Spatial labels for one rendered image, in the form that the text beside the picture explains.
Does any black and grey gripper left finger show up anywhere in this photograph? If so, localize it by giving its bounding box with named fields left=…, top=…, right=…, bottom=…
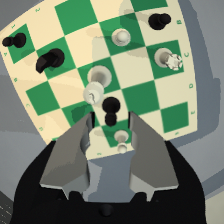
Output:
left=9, top=111, right=95, bottom=224

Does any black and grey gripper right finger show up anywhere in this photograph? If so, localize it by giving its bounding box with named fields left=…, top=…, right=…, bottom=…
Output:
left=128, top=111, right=207, bottom=224

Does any green and cream chessboard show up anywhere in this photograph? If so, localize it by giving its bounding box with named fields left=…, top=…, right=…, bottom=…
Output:
left=0, top=0, right=197, bottom=160

